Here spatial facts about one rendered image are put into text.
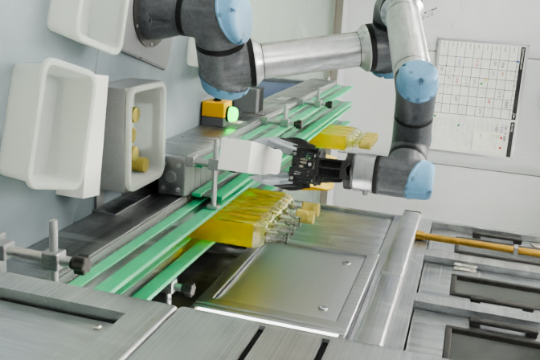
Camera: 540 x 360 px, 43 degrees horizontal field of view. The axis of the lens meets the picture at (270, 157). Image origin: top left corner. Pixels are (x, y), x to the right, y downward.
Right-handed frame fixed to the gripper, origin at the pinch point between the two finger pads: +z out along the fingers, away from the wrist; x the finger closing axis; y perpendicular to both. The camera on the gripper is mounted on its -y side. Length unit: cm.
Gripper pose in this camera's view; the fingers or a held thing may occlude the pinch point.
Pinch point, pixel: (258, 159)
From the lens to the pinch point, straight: 140.7
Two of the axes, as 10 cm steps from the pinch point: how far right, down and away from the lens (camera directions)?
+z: -9.5, -1.2, 2.7
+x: -1.4, 9.9, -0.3
